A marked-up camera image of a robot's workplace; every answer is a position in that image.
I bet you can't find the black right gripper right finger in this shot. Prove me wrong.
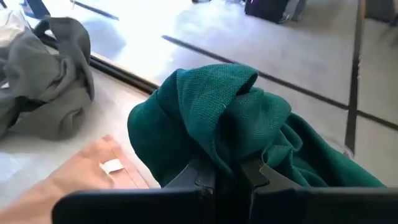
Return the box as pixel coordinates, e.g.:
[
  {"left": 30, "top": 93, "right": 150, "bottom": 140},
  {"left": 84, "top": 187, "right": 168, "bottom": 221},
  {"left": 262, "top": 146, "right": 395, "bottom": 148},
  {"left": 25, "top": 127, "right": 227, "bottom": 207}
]
[{"left": 239, "top": 158, "right": 398, "bottom": 224}]

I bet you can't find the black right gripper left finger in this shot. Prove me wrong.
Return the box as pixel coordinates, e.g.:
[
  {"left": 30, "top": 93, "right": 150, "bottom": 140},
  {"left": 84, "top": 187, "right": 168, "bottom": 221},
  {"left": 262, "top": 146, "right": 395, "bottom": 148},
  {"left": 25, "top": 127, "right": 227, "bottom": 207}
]
[{"left": 51, "top": 157, "right": 216, "bottom": 224}]

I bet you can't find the peach pink towel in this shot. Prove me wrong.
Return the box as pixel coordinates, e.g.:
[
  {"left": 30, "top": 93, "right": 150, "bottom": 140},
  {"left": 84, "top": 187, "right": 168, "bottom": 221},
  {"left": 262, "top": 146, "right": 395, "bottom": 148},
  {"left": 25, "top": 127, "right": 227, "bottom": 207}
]
[{"left": 0, "top": 134, "right": 150, "bottom": 224}]

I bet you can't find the dark green towel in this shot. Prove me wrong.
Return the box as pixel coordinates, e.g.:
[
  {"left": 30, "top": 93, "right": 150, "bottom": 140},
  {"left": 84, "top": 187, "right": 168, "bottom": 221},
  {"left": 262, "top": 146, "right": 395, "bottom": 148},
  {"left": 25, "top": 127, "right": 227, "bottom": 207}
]
[{"left": 127, "top": 63, "right": 386, "bottom": 218}]

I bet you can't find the dark gray towel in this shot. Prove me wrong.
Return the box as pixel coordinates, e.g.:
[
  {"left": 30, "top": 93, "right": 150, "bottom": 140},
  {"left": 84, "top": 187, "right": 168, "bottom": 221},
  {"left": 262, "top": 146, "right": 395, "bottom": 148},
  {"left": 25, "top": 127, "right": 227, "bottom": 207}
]
[{"left": 0, "top": 17, "right": 96, "bottom": 141}]

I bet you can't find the black computer tower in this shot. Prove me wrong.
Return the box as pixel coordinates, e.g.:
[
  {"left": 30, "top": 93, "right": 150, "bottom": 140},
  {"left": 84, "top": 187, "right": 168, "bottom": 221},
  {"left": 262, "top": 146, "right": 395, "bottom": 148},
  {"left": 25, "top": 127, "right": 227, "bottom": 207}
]
[{"left": 244, "top": 0, "right": 290, "bottom": 24}]

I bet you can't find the black aluminium table frame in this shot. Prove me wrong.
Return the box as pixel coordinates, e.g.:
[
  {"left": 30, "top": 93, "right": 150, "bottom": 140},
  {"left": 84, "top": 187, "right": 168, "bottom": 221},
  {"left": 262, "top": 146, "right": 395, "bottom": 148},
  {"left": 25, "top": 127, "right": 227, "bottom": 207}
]
[{"left": 34, "top": 29, "right": 160, "bottom": 95}]

